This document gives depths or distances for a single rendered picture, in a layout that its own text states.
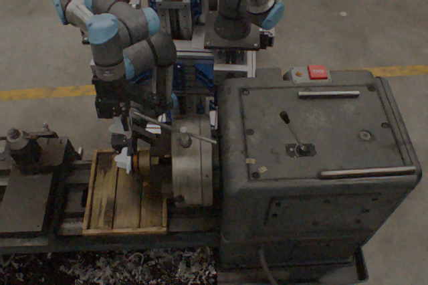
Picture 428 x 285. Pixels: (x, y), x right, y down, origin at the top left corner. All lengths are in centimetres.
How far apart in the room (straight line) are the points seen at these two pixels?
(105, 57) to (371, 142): 81
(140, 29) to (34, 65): 251
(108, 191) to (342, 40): 253
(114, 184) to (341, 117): 87
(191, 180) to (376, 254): 155
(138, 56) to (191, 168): 38
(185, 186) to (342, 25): 272
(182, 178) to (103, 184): 46
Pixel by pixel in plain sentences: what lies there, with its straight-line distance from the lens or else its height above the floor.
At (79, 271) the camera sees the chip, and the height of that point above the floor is 56.
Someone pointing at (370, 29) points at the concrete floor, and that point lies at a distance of 379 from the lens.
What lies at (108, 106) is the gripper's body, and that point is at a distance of 111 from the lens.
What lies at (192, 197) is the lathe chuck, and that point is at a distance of 131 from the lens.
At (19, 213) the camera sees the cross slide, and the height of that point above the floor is 97.
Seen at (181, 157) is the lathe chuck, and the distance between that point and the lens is 125.
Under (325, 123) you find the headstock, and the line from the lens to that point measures 133.
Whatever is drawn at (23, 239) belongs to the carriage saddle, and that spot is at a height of 93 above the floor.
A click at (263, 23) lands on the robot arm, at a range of 151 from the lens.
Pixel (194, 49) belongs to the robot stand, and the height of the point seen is 107.
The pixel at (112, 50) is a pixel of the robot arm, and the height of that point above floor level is 160.
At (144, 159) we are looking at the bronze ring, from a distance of 138.
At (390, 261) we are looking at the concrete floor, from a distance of 260.
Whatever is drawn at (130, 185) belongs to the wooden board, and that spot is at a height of 88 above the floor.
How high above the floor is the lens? 227
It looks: 55 degrees down
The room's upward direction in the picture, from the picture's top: straight up
